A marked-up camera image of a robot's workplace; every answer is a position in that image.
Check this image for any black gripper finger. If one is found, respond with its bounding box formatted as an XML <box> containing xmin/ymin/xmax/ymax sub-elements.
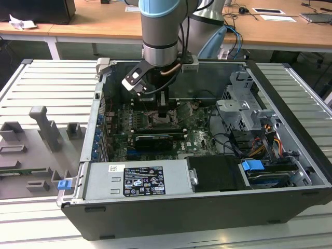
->
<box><xmin>157</xmin><ymin>90</ymin><xmax>170</xmax><ymax>118</ymax></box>

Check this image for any metal socket cover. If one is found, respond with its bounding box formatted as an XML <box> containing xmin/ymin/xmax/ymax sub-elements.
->
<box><xmin>176</xmin><ymin>102</ymin><xmax>195</xmax><ymax>124</ymax></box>

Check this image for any black RAM slot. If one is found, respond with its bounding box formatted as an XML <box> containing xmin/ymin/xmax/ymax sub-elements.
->
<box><xmin>130</xmin><ymin>126</ymin><xmax>186</xmax><ymax>132</ymax></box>
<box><xmin>130</xmin><ymin>130</ymin><xmax>187</xmax><ymax>137</ymax></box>
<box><xmin>131</xmin><ymin>99</ymin><xmax>180</xmax><ymax>105</ymax></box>

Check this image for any CPU socket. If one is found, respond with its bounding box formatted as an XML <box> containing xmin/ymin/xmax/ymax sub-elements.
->
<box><xmin>146</xmin><ymin>110</ymin><xmax>181</xmax><ymax>129</ymax></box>

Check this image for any green motherboard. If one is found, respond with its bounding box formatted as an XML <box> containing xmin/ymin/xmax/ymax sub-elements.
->
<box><xmin>105</xmin><ymin>102</ymin><xmax>234</xmax><ymax>160</ymax></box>

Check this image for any pale blue teach pendant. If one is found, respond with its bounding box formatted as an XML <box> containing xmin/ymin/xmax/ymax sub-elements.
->
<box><xmin>198</xmin><ymin>25</ymin><xmax>228</xmax><ymax>59</ymax></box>

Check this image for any silver metal drive cage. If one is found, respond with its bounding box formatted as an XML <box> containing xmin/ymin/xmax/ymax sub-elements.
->
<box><xmin>214</xmin><ymin>71</ymin><xmax>280</xmax><ymax>136</ymax></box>

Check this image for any long wooden desk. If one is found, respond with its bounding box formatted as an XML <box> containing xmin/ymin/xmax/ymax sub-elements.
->
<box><xmin>48</xmin><ymin>0</ymin><xmax>332</xmax><ymax>61</ymax></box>

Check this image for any black plastic shroud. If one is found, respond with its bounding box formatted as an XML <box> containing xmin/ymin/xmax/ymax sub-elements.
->
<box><xmin>186</xmin><ymin>155</ymin><xmax>246</xmax><ymax>193</ymax></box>

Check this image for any silver power supply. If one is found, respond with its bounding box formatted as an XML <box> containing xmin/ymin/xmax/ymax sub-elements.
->
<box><xmin>84</xmin><ymin>159</ymin><xmax>195</xmax><ymax>201</ymax></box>

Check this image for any blue disk carrier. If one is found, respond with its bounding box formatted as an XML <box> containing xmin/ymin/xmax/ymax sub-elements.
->
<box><xmin>240</xmin><ymin>159</ymin><xmax>265</xmax><ymax>172</ymax></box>

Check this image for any black open PC case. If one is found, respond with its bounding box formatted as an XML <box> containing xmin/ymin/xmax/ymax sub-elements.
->
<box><xmin>56</xmin><ymin>57</ymin><xmax>332</xmax><ymax>241</ymax></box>

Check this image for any blue plastic latch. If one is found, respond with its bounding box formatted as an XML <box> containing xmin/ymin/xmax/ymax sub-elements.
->
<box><xmin>57</xmin><ymin>179</ymin><xmax>72</xmax><ymax>191</ymax></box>

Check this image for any dark hard disk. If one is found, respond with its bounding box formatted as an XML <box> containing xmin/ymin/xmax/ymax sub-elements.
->
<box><xmin>245</xmin><ymin>170</ymin><xmax>297</xmax><ymax>188</ymax></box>

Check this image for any white paper sheet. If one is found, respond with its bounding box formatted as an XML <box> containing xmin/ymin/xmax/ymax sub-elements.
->
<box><xmin>260</xmin><ymin>15</ymin><xmax>298</xmax><ymax>23</ymax></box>

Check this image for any black box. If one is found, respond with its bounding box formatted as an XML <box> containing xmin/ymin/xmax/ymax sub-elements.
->
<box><xmin>0</xmin><ymin>0</ymin><xmax>76</xmax><ymax>25</ymax></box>

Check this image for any small wooden desk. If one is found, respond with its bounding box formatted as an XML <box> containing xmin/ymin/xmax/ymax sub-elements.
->
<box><xmin>0</xmin><ymin>21</ymin><xmax>57</xmax><ymax>61</ymax></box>

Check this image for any grey parts rack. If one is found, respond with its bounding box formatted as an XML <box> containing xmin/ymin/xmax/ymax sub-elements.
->
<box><xmin>0</xmin><ymin>105</ymin><xmax>88</xmax><ymax>201</ymax></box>

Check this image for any crumpled white paper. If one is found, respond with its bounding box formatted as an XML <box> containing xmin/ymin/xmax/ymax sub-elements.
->
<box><xmin>8</xmin><ymin>13</ymin><xmax>37</xmax><ymax>31</ymax></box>

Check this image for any grey laptop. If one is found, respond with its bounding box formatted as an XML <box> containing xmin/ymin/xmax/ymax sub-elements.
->
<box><xmin>300</xmin><ymin>12</ymin><xmax>332</xmax><ymax>24</ymax></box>

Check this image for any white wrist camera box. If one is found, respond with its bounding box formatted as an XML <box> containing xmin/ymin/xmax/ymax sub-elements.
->
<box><xmin>121</xmin><ymin>66</ymin><xmax>149</xmax><ymax>98</ymax></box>

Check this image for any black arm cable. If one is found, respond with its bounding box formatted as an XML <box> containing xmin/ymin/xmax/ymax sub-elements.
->
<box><xmin>178</xmin><ymin>14</ymin><xmax>191</xmax><ymax>62</ymax></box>

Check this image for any grey plastic case handle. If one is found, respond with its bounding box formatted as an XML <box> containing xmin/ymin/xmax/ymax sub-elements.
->
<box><xmin>95</xmin><ymin>57</ymin><xmax>113</xmax><ymax>76</ymax></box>

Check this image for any blue cable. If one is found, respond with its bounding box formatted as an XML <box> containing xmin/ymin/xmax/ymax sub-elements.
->
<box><xmin>226</xmin><ymin>25</ymin><xmax>244</xmax><ymax>62</ymax></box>

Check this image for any yellow orange wire bundle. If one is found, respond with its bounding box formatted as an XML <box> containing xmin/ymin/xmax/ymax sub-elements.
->
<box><xmin>248</xmin><ymin>123</ymin><xmax>284</xmax><ymax>157</ymax></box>

